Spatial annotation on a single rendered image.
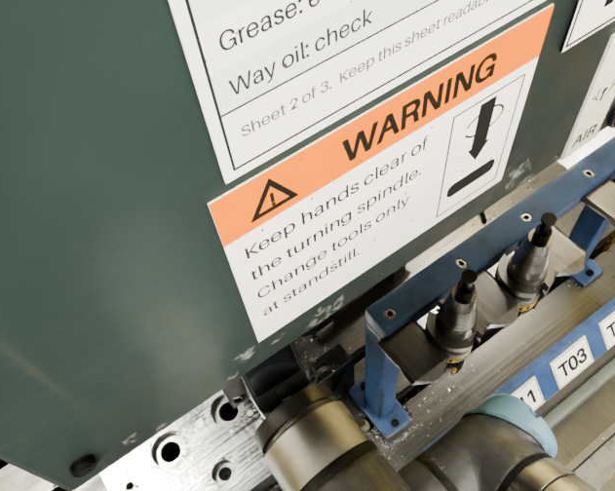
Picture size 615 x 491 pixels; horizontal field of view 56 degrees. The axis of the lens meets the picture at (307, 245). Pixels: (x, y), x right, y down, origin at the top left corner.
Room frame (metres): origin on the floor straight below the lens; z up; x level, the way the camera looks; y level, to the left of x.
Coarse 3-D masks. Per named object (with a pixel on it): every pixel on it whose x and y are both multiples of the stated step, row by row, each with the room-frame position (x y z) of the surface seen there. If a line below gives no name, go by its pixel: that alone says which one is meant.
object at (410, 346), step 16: (400, 336) 0.27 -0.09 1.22; (416, 336) 0.26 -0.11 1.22; (384, 352) 0.25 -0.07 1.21; (400, 352) 0.25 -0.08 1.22; (416, 352) 0.25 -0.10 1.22; (432, 352) 0.24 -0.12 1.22; (400, 368) 0.23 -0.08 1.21; (416, 368) 0.23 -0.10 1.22; (432, 368) 0.22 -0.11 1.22; (416, 384) 0.21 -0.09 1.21
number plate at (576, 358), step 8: (584, 336) 0.33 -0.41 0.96; (576, 344) 0.32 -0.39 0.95; (584, 344) 0.33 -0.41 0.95; (568, 352) 0.31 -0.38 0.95; (576, 352) 0.32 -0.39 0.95; (584, 352) 0.32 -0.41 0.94; (552, 360) 0.30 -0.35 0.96; (560, 360) 0.30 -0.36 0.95; (568, 360) 0.30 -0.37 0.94; (576, 360) 0.31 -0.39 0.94; (584, 360) 0.31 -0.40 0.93; (592, 360) 0.31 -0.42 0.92; (552, 368) 0.29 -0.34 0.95; (560, 368) 0.29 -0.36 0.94; (568, 368) 0.30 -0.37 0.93; (576, 368) 0.30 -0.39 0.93; (584, 368) 0.30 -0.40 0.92; (560, 376) 0.29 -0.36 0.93; (568, 376) 0.29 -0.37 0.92; (560, 384) 0.28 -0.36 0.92
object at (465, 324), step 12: (456, 300) 0.26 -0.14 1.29; (468, 300) 0.26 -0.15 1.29; (444, 312) 0.27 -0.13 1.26; (456, 312) 0.26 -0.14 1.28; (468, 312) 0.25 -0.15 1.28; (444, 324) 0.26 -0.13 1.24; (456, 324) 0.25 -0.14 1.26; (468, 324) 0.25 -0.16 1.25; (444, 336) 0.25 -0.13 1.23; (456, 336) 0.25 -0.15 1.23; (468, 336) 0.25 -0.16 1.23
